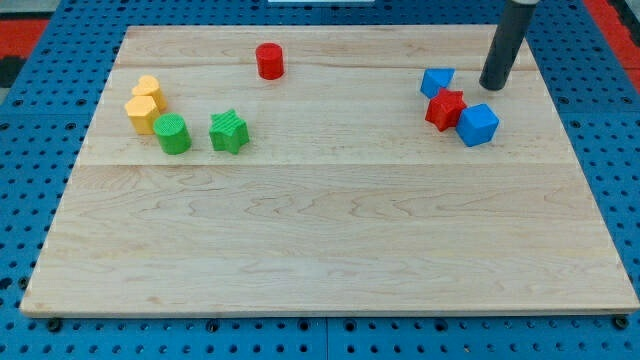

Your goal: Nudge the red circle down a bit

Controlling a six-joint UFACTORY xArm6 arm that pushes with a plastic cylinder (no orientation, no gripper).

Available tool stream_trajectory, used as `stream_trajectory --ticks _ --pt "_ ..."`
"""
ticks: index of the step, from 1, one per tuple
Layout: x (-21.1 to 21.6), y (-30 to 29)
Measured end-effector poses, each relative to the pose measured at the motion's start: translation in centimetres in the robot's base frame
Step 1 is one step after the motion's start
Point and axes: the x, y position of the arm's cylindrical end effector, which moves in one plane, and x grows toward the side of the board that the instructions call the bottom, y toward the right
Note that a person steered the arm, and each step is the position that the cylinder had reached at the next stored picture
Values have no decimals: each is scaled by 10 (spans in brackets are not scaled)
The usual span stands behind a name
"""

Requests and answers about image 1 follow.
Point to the light wooden board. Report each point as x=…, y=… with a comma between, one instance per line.
x=345, y=202

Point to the green star block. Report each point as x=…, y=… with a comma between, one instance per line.
x=228, y=132

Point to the red cylinder block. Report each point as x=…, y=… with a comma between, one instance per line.
x=270, y=61

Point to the red star block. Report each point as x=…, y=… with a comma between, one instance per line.
x=444, y=109

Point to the blue triangle block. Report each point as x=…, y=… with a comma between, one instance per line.
x=434, y=79

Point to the green cylinder block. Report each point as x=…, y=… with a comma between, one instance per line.
x=172, y=133

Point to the blue cube block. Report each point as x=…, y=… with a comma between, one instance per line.
x=477, y=125

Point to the yellow hexagon block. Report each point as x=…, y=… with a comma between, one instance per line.
x=142, y=112

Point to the yellow heart block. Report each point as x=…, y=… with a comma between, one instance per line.
x=149, y=85

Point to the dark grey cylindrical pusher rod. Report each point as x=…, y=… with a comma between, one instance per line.
x=506, y=43

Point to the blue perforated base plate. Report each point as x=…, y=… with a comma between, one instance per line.
x=48, y=110

